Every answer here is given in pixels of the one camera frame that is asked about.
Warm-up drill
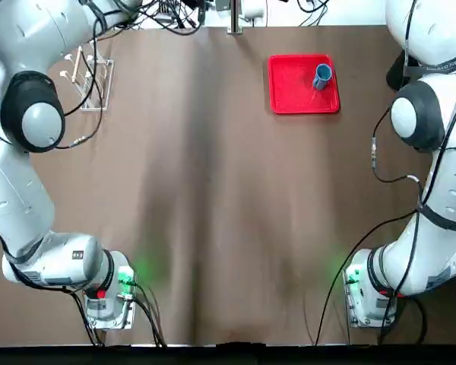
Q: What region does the aluminium camera post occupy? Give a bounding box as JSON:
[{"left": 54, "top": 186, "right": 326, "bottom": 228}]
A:
[{"left": 227, "top": 0, "right": 245, "bottom": 35}]

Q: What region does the black base cable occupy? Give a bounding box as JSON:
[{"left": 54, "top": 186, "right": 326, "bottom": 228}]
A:
[
  {"left": 131, "top": 279, "right": 168, "bottom": 348},
  {"left": 314, "top": 212, "right": 421, "bottom": 347}
]

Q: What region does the black cable with metal connector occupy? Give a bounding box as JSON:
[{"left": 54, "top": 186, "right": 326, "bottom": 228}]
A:
[
  {"left": 370, "top": 106, "right": 429, "bottom": 184},
  {"left": 55, "top": 14, "right": 111, "bottom": 150}
]

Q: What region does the black ribbed vase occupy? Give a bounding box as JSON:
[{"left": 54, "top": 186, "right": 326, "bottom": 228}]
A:
[{"left": 386, "top": 51, "right": 412, "bottom": 91}]

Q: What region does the white wire cup rack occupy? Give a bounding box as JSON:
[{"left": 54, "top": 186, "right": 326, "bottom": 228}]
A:
[{"left": 59, "top": 45, "right": 115, "bottom": 112}]

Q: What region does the blue cup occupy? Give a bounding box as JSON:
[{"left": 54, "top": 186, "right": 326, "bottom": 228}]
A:
[{"left": 312, "top": 63, "right": 334, "bottom": 92}]

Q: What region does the red plastic tray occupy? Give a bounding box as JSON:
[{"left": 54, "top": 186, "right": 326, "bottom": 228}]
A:
[{"left": 268, "top": 53, "right": 341, "bottom": 115}]

